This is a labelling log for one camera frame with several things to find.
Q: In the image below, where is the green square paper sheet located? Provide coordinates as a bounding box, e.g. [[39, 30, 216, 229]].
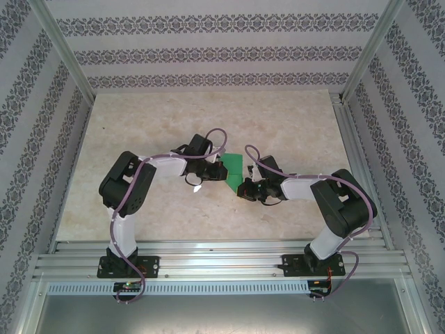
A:
[[220, 152, 244, 193]]

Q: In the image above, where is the grey metal sheet panel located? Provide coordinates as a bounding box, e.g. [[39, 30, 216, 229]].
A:
[[34, 294, 418, 334]]

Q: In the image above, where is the left small circuit board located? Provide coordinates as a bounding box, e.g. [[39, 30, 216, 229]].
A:
[[113, 282, 143, 292]]

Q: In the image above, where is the aluminium mounting rail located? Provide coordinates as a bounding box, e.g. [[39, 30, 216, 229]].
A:
[[33, 239, 413, 280]]

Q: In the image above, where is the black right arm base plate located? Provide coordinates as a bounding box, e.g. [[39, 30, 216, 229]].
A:
[[281, 253, 346, 278]]

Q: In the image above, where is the aluminium side rail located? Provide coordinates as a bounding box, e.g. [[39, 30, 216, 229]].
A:
[[330, 92, 396, 250]]

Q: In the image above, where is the slotted grey cable duct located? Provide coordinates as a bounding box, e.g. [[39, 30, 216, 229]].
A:
[[47, 280, 312, 296]]

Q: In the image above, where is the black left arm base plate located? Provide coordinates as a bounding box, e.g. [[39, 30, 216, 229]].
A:
[[96, 255, 161, 279]]

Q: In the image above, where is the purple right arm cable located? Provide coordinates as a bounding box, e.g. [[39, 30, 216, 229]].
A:
[[245, 145, 379, 301]]

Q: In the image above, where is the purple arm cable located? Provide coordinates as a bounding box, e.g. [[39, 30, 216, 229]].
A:
[[109, 127, 230, 304], [245, 145, 379, 301]]

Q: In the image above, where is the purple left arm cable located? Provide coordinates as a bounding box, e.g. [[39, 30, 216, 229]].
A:
[[109, 127, 230, 304]]

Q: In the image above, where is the aluminium frame post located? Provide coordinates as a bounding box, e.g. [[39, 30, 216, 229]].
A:
[[29, 0, 97, 102], [340, 0, 407, 104]]

